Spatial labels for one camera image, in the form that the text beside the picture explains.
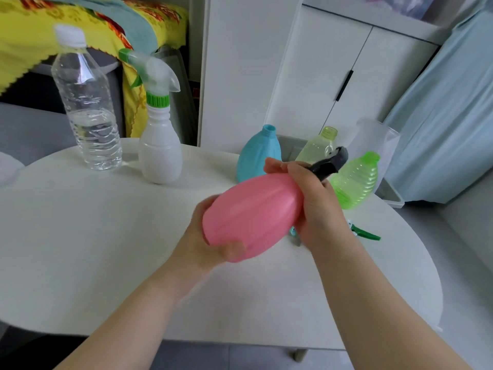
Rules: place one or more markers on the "person's right hand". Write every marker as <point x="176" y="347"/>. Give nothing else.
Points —
<point x="319" y="215"/>

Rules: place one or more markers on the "person's left hand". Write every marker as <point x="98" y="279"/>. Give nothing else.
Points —
<point x="192" y="254"/>

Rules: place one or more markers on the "grey blue spray head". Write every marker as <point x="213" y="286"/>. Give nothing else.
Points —
<point x="294" y="231"/>

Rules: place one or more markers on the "green ribbed bottle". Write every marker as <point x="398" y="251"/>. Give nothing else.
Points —
<point x="356" y="184"/>

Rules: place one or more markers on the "white green spray head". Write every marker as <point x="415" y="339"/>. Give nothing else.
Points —
<point x="366" y="234"/>

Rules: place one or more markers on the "black spray head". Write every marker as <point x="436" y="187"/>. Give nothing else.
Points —
<point x="327" y="165"/>

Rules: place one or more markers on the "pink plastic bottle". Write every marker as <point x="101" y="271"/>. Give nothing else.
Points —
<point x="254" y="215"/>

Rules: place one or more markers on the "yellow-green clear bottle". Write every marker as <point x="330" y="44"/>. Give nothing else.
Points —
<point x="317" y="150"/>

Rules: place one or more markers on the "blue plastic bottle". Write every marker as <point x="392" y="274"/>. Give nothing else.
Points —
<point x="256" y="154"/>

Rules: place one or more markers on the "white plastic bottle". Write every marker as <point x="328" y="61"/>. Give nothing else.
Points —
<point x="160" y="154"/>

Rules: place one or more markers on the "translucent green spray head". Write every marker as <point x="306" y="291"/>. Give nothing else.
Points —
<point x="156" y="75"/>

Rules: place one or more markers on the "person's left forearm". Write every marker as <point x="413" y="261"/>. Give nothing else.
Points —
<point x="127" y="327"/>

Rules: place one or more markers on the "person's right forearm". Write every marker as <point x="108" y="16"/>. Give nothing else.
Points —
<point x="377" y="312"/>

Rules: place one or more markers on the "clear water bottle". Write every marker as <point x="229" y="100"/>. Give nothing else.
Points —
<point x="90" y="119"/>

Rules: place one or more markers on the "grey plastic bin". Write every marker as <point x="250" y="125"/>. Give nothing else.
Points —
<point x="391" y="196"/>

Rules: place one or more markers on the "translucent white plastic bag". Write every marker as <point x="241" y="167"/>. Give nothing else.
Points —
<point x="369" y="138"/>

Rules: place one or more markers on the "grey plastic lid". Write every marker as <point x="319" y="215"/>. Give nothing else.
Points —
<point x="186" y="111"/>

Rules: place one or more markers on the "white cabinet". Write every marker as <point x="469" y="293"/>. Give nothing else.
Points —
<point x="246" y="73"/>

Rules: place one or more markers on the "light blue curtain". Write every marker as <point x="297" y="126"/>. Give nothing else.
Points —
<point x="450" y="119"/>

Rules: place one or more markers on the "white blanket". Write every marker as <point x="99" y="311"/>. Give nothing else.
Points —
<point x="9" y="169"/>

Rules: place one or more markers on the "clear storage bag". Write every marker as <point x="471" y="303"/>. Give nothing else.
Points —
<point x="396" y="5"/>

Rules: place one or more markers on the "teal towel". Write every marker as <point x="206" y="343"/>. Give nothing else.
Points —
<point x="131" y="23"/>

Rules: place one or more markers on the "yellow floral cloth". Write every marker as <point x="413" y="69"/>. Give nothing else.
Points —
<point x="38" y="38"/>

